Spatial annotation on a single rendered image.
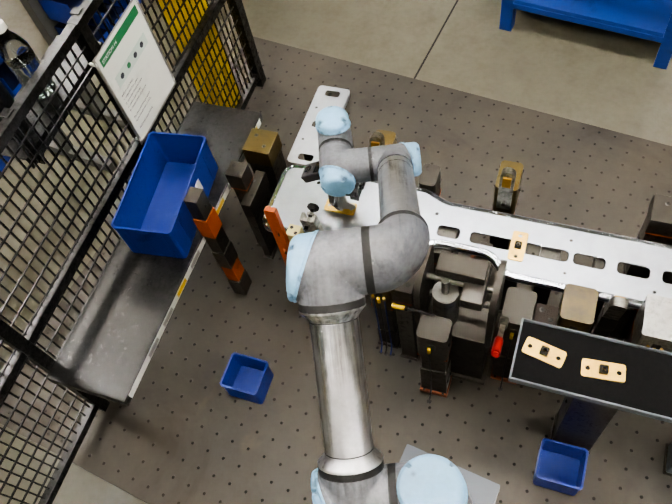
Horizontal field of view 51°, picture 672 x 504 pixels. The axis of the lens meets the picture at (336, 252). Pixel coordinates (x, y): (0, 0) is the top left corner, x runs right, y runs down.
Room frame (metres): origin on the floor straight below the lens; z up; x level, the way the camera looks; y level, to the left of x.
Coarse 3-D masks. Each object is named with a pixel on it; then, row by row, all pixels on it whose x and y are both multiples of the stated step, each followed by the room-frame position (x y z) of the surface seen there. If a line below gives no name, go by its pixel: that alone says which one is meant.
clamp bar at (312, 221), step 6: (312, 204) 0.94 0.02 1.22; (312, 210) 0.93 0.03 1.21; (318, 210) 0.93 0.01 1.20; (300, 216) 0.92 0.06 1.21; (306, 216) 0.92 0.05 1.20; (312, 216) 0.92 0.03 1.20; (306, 222) 0.90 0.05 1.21; (312, 222) 0.89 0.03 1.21; (318, 222) 0.91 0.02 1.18; (306, 228) 0.89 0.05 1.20; (312, 228) 0.90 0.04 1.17; (318, 228) 0.90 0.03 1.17
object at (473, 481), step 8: (408, 448) 0.37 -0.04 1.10; (416, 448) 0.37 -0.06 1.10; (408, 456) 0.35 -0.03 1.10; (416, 456) 0.35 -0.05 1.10; (464, 472) 0.30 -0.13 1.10; (472, 480) 0.28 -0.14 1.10; (480, 480) 0.27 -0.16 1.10; (488, 480) 0.27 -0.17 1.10; (472, 488) 0.26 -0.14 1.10; (480, 488) 0.26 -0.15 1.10; (488, 488) 0.25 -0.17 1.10; (496, 488) 0.25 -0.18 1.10; (472, 496) 0.25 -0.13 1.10; (480, 496) 0.24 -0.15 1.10; (488, 496) 0.24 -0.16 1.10; (496, 496) 0.24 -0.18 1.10
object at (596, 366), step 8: (584, 360) 0.43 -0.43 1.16; (592, 360) 0.43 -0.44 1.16; (584, 368) 0.42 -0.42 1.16; (592, 368) 0.41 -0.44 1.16; (600, 368) 0.41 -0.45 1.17; (608, 368) 0.40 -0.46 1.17; (616, 368) 0.40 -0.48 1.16; (624, 368) 0.40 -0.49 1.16; (584, 376) 0.40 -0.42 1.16; (592, 376) 0.40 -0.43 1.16; (600, 376) 0.39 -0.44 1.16; (608, 376) 0.39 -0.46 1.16; (616, 376) 0.38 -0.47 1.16; (624, 376) 0.38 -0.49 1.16
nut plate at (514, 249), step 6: (516, 234) 0.84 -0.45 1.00; (522, 234) 0.83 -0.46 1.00; (528, 234) 0.83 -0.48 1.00; (516, 240) 0.82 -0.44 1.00; (522, 240) 0.82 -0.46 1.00; (510, 246) 0.81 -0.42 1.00; (516, 246) 0.80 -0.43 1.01; (522, 246) 0.80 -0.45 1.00; (510, 252) 0.79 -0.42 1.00; (516, 252) 0.79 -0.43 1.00; (522, 252) 0.78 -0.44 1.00; (510, 258) 0.78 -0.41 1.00; (516, 258) 0.77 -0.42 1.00; (522, 258) 0.77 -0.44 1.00
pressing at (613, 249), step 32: (288, 192) 1.15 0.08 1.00; (320, 192) 1.12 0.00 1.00; (288, 224) 1.05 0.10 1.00; (352, 224) 0.99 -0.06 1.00; (448, 224) 0.92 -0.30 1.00; (480, 224) 0.89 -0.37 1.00; (512, 224) 0.87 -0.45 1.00; (544, 224) 0.85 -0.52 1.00; (480, 256) 0.81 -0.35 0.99; (608, 256) 0.72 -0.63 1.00; (640, 256) 0.69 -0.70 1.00; (544, 288) 0.68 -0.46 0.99; (608, 288) 0.64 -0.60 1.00; (640, 288) 0.61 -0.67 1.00
